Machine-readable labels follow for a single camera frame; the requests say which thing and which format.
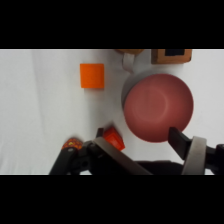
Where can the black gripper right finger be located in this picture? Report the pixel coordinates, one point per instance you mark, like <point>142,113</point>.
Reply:
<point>195,156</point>

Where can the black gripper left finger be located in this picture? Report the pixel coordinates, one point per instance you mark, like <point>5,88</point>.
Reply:
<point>115,154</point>

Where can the pink bowl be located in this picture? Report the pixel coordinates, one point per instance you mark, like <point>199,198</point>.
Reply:
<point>158,107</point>

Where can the red block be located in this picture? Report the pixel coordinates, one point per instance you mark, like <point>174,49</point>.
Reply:
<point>114,138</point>

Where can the orange cube block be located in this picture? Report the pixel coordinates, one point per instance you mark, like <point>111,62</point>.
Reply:
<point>92,75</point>

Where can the white tag strip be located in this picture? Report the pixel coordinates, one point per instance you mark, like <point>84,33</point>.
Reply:
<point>128,62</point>

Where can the wooden block with black square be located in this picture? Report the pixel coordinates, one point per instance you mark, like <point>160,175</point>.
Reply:
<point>171,56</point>

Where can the round wooden object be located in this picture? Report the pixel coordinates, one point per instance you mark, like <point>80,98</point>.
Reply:
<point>130,51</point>

